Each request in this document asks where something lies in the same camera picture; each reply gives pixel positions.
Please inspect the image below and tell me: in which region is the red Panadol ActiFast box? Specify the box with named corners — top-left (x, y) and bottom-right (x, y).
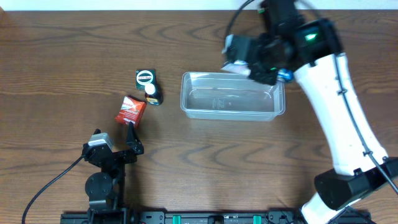
top-left (115, 96), bottom-right (146, 128)

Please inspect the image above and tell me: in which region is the dark syrup bottle white cap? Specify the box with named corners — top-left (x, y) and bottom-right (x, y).
top-left (144, 83), bottom-right (163, 106)

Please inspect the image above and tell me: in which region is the green Zam-Buk box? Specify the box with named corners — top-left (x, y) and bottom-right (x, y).
top-left (136, 69), bottom-right (157, 90)

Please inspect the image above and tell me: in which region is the blue Kool Fever box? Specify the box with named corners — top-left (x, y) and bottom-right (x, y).
top-left (277, 68), bottom-right (294, 83)

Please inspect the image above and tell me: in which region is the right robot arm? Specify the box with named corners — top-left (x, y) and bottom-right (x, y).
top-left (223, 0), bottom-right (397, 223)

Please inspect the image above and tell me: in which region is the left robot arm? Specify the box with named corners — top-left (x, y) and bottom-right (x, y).
top-left (81, 122), bottom-right (144, 224)

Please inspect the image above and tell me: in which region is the clear plastic container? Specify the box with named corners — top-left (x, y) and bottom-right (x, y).
top-left (180, 72), bottom-right (285, 121)

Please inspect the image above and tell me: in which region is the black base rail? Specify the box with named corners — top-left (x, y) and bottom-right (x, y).
top-left (60, 210), bottom-right (373, 224)

